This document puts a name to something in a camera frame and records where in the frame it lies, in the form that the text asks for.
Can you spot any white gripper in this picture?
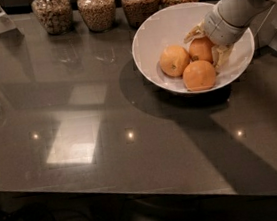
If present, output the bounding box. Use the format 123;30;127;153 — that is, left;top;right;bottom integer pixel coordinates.
183;2;248;69

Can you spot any orange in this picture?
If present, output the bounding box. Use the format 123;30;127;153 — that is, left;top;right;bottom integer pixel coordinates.
188;37;214;62
159;45;190;78
183;60;217;92

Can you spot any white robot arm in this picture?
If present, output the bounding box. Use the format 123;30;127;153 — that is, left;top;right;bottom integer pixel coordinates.
184;0;277;52

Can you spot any white ceramic bowl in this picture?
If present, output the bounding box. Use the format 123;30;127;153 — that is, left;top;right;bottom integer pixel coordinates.
132;2;255;96

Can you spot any glass jar of brown seeds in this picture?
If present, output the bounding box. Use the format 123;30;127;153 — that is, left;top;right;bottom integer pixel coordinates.
121;0;160;28

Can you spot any glass jar of nuts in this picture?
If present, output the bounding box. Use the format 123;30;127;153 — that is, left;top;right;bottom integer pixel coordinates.
31;0;74;35

